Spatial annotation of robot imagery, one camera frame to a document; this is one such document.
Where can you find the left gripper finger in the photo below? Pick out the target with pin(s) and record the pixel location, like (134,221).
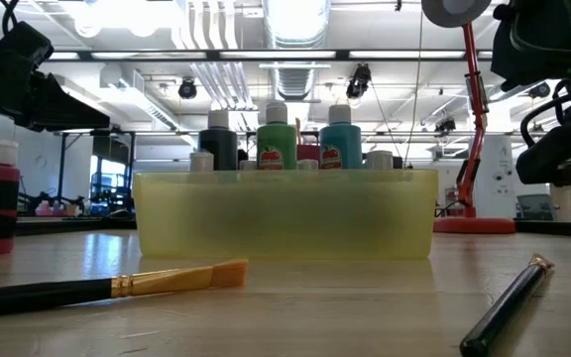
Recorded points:
(67,111)

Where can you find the large black paint bottle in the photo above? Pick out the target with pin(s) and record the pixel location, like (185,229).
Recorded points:
(220,146)

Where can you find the paintbrush gold ferrule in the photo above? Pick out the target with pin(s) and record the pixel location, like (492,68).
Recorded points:
(166,281)

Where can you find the large green paint bottle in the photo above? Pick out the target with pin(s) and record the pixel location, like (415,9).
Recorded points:
(276,141)

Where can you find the large teal paint bottle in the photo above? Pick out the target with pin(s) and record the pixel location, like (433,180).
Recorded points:
(341,141)

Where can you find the small paintbrush orange bristles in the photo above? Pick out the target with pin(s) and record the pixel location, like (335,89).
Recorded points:
(298,131)

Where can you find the black background robot arm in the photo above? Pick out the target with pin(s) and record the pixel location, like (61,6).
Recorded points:
(52,203)

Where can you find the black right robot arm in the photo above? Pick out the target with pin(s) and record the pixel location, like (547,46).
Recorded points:
(543,39)

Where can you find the grey background bin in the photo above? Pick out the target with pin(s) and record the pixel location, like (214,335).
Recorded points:
(536,207)

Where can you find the black ceiling spotlight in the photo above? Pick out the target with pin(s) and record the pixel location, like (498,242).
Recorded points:
(187,89)
(360,82)
(445,124)
(540,90)

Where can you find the white round pillar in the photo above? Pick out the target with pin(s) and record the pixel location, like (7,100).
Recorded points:
(493,178)

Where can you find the red lamp stand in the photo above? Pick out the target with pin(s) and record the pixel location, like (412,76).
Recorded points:
(474,225)

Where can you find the yellow translucent plastic bin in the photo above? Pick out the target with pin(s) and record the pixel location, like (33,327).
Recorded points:
(285,218)

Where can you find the maroon plastic cup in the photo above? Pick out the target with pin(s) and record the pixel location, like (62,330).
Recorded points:
(309,151)

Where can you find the silver round air duct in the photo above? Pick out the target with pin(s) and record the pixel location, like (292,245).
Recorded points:
(293,30)

